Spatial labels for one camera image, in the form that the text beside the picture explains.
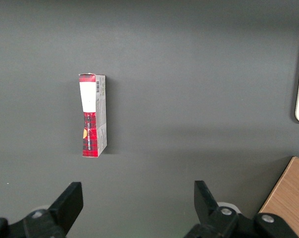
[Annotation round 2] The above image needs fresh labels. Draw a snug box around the red plaid carton box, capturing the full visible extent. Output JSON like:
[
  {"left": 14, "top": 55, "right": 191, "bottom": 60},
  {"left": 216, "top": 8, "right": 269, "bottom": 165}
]
[{"left": 78, "top": 73, "right": 108, "bottom": 158}]

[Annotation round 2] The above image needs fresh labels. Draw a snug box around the grey table mat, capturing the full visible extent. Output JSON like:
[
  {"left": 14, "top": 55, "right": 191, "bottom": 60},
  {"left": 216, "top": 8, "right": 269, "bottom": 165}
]
[{"left": 0, "top": 0, "right": 299, "bottom": 238}]

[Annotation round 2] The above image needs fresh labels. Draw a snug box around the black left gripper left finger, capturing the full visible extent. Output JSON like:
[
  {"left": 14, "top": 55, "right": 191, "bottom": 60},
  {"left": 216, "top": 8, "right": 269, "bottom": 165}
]
[{"left": 0, "top": 181, "right": 84, "bottom": 238}]

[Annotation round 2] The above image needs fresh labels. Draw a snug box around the wooden drawer cabinet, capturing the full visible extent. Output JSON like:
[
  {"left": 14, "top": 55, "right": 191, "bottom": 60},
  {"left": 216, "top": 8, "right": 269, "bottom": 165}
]
[{"left": 258, "top": 156, "right": 299, "bottom": 238}]

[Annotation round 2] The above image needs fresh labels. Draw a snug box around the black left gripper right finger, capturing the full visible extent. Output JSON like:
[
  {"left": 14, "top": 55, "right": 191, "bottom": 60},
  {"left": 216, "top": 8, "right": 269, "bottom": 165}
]
[{"left": 184, "top": 180, "right": 299, "bottom": 238}]

